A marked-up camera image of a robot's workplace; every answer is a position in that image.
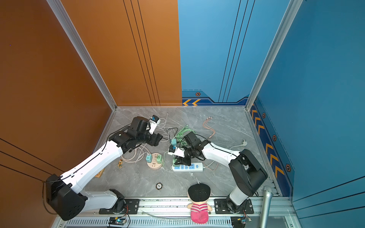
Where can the grey metal pole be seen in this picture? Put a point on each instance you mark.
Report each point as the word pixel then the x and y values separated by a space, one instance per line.
pixel 267 197

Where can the left green circuit board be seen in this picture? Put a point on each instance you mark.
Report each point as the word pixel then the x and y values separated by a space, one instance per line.
pixel 117 222

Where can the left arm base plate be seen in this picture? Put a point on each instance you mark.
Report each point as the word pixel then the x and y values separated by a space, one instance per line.
pixel 132 205

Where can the plush doll black hat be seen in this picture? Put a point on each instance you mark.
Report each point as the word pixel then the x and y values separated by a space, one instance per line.
pixel 199 207

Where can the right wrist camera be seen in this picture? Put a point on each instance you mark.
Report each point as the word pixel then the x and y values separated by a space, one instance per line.
pixel 176 151

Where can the right circuit board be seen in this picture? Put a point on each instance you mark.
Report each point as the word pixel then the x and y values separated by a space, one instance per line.
pixel 240 222

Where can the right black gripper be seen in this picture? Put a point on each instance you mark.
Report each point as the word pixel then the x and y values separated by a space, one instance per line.
pixel 182 160

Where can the light green charger adapter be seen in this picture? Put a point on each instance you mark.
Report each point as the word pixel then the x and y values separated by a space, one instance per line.
pixel 159 159

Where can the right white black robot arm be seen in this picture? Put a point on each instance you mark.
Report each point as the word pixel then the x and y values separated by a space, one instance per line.
pixel 246 170

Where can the small round black dial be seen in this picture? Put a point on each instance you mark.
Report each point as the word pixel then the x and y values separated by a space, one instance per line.
pixel 159 186

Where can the white blue power strip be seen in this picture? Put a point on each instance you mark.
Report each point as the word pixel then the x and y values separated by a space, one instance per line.
pixel 194 167

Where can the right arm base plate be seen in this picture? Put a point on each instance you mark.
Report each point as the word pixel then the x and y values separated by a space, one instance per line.
pixel 221 205

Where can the small wooden block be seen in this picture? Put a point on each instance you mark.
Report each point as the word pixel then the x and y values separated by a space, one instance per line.
pixel 99 174

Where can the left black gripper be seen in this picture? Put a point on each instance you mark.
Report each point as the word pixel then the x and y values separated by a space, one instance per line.
pixel 155 140

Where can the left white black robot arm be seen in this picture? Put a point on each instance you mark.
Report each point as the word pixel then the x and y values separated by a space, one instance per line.
pixel 65 194

